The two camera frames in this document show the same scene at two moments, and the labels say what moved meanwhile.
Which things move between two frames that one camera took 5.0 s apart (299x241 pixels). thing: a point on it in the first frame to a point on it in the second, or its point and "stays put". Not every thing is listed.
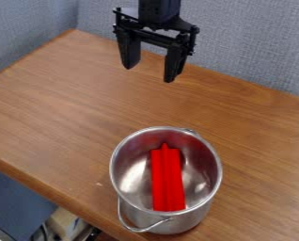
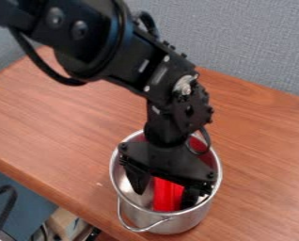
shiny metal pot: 130,174 stays put
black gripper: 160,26 to 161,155
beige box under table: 65,227 stays put
